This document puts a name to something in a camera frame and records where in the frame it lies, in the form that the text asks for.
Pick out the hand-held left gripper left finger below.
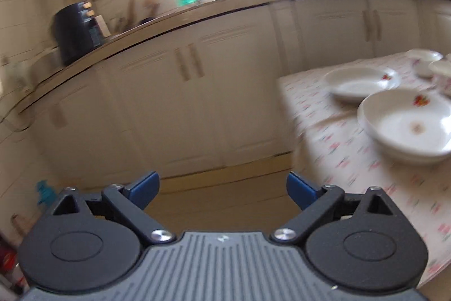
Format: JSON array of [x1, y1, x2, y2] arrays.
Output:
[[52, 171, 177, 245]]

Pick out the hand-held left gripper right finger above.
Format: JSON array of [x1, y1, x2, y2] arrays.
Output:
[[271, 171, 393, 245]]

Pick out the plain white bowl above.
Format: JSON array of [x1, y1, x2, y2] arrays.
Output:
[[405, 49, 444, 78]]

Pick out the cherry print tablecloth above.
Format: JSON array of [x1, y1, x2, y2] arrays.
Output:
[[277, 50, 451, 291]]

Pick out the blue spray bottle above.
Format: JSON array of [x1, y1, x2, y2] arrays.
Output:
[[35, 180, 57, 206]]

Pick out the white kitchen cabinet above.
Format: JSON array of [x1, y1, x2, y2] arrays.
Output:
[[0, 0, 451, 252]]

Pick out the white floral shallow plate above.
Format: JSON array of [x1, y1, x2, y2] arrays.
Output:
[[323, 66, 401, 105]]

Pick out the white floral deep plate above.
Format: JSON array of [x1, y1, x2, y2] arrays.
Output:
[[357, 89, 451, 165]]

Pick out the black air fryer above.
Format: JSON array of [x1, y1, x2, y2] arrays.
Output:
[[53, 1, 106, 67]]

